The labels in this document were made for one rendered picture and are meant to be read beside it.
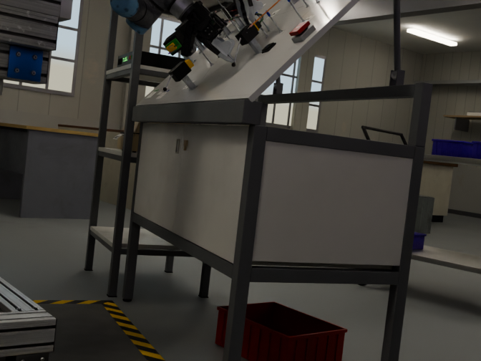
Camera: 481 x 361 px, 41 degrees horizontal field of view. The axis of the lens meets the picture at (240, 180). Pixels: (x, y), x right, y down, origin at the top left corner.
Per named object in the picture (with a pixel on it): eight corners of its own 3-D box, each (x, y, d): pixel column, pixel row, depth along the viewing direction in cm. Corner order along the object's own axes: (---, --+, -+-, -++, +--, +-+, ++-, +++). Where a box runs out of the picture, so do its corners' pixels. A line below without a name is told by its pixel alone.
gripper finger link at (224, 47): (240, 52, 199) (218, 31, 198) (228, 66, 201) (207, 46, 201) (243, 51, 201) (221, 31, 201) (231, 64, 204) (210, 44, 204)
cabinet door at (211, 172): (230, 263, 181) (245, 125, 180) (170, 232, 231) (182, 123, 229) (238, 263, 183) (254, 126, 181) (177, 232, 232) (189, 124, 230)
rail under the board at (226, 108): (241, 122, 174) (244, 99, 174) (131, 120, 282) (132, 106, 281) (259, 125, 177) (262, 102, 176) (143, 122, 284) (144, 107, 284)
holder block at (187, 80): (173, 104, 231) (155, 83, 227) (197, 82, 234) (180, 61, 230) (177, 104, 227) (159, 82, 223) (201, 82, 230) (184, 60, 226)
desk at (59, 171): (17, 218, 503) (26, 125, 500) (-31, 196, 607) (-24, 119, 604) (97, 219, 546) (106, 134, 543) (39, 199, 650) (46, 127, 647)
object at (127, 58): (134, 64, 290) (135, 49, 290) (115, 69, 322) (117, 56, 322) (201, 74, 304) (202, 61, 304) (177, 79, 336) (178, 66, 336)
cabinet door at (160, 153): (172, 232, 232) (183, 124, 230) (133, 212, 281) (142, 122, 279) (177, 232, 232) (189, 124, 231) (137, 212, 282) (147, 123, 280)
